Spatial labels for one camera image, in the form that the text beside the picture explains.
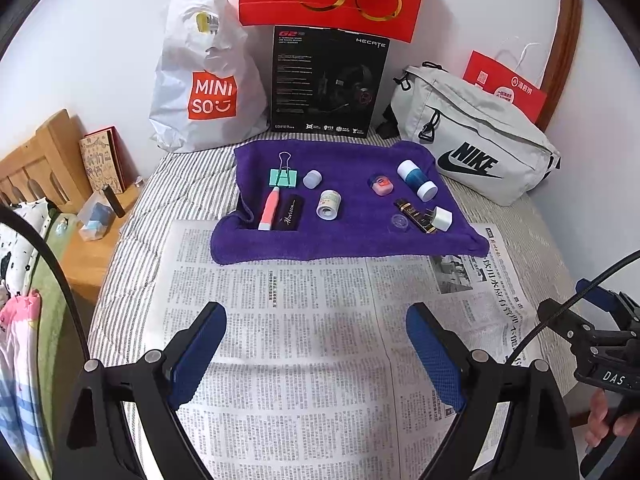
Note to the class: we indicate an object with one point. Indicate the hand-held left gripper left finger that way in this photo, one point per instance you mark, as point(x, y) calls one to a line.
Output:
point(197, 355)

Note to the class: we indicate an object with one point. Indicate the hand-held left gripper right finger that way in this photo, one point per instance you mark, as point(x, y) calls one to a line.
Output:
point(435, 355)

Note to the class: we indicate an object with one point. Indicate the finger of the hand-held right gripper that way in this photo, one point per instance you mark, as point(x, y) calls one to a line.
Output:
point(607, 302)
point(565, 317)

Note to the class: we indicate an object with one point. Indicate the white charger plug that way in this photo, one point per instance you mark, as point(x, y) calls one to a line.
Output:
point(442, 219)

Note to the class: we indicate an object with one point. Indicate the small clear container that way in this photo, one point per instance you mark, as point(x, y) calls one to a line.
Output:
point(400, 222)

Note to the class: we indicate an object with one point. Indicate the brown lighter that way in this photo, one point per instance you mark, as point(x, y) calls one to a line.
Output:
point(412, 215)

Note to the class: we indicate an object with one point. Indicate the pink highlighter pen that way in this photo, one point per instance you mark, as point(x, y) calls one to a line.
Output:
point(270, 207)

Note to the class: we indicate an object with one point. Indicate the black rectangular case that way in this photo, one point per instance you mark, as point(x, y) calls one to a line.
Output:
point(291, 212)

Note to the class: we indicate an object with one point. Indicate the pink round tin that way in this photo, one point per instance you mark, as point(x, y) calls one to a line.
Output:
point(382, 185)

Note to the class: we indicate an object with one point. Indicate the white blue balm bottle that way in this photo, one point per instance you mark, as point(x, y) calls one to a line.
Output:
point(415, 177)

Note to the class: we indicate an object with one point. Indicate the white tape roll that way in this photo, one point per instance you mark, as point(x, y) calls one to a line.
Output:
point(329, 205)

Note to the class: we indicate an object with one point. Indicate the green binder clip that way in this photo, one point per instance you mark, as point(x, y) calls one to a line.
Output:
point(283, 178)

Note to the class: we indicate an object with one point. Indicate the small lavender cap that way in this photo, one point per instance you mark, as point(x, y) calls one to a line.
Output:
point(312, 179)

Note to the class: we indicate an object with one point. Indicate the person's right hand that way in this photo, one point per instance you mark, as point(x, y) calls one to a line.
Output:
point(597, 420)

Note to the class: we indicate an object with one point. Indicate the newspaper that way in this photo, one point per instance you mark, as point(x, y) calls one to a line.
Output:
point(300, 335)

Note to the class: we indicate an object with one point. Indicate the purple towel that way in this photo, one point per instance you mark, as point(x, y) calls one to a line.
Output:
point(350, 240)

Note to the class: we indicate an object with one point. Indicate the wooden nightstand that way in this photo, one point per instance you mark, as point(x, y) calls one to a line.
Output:
point(90, 260)

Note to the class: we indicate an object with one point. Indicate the green blanket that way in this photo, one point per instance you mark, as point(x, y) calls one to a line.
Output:
point(47, 310)

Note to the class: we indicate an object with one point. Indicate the translucent box blue contents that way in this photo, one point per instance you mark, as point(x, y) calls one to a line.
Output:
point(97, 220)

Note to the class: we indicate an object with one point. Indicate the black stick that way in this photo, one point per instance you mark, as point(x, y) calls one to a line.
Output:
point(114, 201)

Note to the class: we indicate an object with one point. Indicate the pink cartoon cloth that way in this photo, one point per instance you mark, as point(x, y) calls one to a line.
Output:
point(20, 360)

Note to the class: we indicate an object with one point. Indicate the white floral cloth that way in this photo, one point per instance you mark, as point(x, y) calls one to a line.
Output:
point(25, 240)

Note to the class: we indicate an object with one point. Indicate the patterned book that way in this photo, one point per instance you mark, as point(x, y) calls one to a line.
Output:
point(100, 160)

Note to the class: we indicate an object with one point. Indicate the grey waist bag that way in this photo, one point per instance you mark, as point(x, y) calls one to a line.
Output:
point(475, 110)

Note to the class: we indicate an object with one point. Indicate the wooden headboard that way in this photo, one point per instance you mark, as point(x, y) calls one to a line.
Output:
point(45, 155)

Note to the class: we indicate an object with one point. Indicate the white plastic shopping bag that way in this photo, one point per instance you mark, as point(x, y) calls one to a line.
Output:
point(170, 85)

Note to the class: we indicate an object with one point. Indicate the black headphone box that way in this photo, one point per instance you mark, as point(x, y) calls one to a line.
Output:
point(300, 85)

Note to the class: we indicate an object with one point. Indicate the red gift bag gold print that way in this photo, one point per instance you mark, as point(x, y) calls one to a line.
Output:
point(280, 5)

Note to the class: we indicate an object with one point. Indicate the curved wooden frame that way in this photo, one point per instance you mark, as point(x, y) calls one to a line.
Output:
point(570, 35)

